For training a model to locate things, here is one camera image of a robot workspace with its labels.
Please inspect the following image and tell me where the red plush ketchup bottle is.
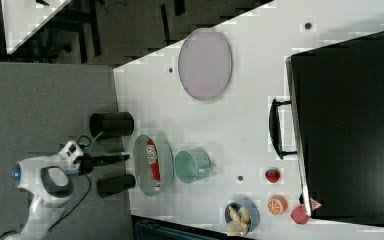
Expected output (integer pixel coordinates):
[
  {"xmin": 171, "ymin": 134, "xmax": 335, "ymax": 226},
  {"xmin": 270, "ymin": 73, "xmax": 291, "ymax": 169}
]
[{"xmin": 146, "ymin": 139, "xmax": 161, "ymax": 191}]

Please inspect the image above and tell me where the red strawberry toy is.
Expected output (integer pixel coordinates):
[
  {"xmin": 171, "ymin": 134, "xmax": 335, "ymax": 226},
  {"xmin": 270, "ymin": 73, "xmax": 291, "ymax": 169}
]
[{"xmin": 265, "ymin": 168, "xmax": 280, "ymax": 183}]

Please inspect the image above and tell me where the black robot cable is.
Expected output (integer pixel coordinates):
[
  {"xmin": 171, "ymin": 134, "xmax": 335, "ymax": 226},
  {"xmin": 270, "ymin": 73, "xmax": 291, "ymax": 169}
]
[{"xmin": 0, "ymin": 134, "xmax": 104, "ymax": 240}]

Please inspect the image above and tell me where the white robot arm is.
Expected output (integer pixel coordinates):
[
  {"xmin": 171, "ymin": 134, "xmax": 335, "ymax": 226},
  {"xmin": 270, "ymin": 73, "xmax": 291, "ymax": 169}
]
[{"xmin": 0, "ymin": 150, "xmax": 133, "ymax": 240}]

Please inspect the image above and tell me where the black cylinder post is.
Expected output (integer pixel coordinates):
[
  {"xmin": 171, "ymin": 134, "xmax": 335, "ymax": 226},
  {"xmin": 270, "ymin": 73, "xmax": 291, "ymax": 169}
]
[
  {"xmin": 89, "ymin": 112, "xmax": 135, "ymax": 139},
  {"xmin": 97, "ymin": 174, "xmax": 136, "ymax": 198}
]

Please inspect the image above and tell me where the black cylinder post upper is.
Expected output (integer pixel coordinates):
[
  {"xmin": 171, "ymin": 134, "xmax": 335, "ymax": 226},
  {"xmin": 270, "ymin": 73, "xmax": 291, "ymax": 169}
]
[{"xmin": 89, "ymin": 112, "xmax": 135, "ymax": 139}]

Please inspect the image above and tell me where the red round toy fruit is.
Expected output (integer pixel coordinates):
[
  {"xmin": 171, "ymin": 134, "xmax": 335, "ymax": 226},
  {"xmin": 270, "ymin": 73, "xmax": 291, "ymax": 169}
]
[{"xmin": 290, "ymin": 205, "xmax": 309, "ymax": 225}]

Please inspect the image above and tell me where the black toaster oven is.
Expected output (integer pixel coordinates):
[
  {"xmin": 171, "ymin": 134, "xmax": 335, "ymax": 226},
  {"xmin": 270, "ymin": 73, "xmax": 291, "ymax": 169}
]
[{"xmin": 285, "ymin": 31, "xmax": 384, "ymax": 227}]

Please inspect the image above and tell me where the black cylinder post lower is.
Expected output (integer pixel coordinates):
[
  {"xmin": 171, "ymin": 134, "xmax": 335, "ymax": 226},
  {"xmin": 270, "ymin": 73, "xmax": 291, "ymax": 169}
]
[{"xmin": 97, "ymin": 174, "xmax": 136, "ymax": 198}]

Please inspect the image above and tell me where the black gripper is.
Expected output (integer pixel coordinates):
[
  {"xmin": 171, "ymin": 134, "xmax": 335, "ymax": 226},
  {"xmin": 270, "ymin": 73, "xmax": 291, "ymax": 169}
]
[{"xmin": 78, "ymin": 153, "xmax": 130, "ymax": 175}]

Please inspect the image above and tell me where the green cup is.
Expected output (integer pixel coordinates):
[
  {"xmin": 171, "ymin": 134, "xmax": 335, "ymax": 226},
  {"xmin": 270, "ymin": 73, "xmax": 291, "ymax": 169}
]
[{"xmin": 174, "ymin": 148, "xmax": 213, "ymax": 184}]

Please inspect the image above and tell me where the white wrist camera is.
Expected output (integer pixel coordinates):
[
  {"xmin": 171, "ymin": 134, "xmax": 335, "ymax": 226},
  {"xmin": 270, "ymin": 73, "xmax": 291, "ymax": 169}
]
[{"xmin": 59, "ymin": 141, "xmax": 84, "ymax": 168}]

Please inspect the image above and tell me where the green oval strainer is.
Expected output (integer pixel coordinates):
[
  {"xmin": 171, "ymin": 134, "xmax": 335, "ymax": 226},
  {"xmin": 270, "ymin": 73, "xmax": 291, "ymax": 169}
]
[{"xmin": 133, "ymin": 135, "xmax": 174, "ymax": 197}]

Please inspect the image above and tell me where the beige plush food in bowl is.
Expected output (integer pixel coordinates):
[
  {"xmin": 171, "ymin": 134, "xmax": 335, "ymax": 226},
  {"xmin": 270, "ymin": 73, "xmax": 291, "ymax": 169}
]
[{"xmin": 226, "ymin": 206, "xmax": 250, "ymax": 236}]

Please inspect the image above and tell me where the orange slice toy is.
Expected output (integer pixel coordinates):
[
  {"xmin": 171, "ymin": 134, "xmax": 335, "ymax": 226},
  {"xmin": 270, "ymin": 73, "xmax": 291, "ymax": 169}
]
[{"xmin": 267, "ymin": 194, "xmax": 288, "ymax": 216}]

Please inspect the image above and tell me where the blue bowl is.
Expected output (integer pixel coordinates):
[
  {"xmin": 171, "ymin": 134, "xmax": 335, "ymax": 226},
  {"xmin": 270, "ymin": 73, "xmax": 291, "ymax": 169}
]
[{"xmin": 224, "ymin": 198, "xmax": 260, "ymax": 233}]

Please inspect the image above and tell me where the pale pink round plate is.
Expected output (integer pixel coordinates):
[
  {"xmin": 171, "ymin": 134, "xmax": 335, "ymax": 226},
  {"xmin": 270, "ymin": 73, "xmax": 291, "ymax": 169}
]
[{"xmin": 178, "ymin": 28, "xmax": 232, "ymax": 101}]

